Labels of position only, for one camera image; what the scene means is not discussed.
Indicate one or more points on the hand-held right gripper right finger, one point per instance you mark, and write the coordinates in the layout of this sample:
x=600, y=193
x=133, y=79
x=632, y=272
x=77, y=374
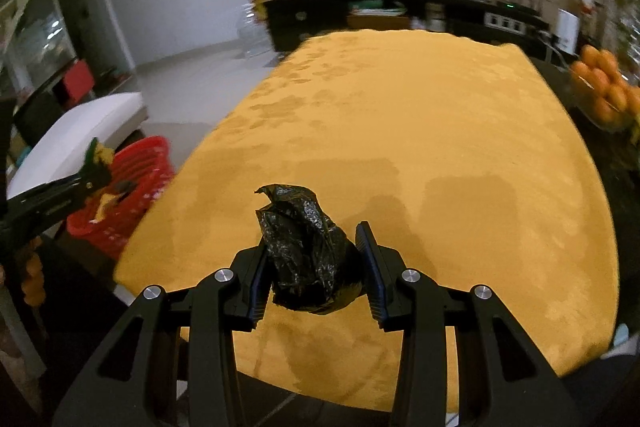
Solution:
x=372, y=272

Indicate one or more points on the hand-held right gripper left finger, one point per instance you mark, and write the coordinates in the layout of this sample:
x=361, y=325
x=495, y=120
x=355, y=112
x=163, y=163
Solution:
x=257, y=282

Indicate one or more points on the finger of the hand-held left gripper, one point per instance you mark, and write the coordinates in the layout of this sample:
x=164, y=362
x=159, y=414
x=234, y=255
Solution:
x=95, y=183

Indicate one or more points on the red plastic mesh basket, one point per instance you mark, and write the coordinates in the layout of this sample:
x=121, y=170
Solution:
x=145, y=172

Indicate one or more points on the black plastic bag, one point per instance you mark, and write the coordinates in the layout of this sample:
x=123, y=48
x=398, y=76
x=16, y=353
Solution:
x=300, y=247

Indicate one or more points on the person's left hand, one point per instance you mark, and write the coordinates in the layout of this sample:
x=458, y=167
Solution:
x=32, y=282

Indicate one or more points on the white cushioned bench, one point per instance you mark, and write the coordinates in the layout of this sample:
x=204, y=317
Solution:
x=90, y=122

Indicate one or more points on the black chair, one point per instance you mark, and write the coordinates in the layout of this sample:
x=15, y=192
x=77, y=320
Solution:
x=37, y=117

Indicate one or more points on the red chair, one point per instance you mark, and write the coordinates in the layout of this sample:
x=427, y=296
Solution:
x=77, y=79

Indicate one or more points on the yellow table cloth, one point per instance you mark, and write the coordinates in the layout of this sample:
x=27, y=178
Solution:
x=400, y=132

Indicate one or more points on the clear water jug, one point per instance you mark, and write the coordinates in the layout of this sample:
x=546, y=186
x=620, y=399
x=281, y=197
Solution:
x=252, y=29

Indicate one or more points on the black television cabinet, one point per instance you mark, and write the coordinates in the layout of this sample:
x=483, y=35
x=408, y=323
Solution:
x=290, y=19

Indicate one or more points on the white socket panel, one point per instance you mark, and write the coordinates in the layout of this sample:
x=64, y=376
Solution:
x=505, y=22

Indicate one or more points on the pile of oranges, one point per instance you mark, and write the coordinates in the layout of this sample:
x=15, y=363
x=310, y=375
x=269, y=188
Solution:
x=600, y=87

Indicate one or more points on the white red figurine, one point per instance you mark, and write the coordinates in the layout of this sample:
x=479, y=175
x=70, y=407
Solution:
x=589, y=2

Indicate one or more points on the white wall device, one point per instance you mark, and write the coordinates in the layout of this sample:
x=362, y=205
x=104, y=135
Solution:
x=568, y=29

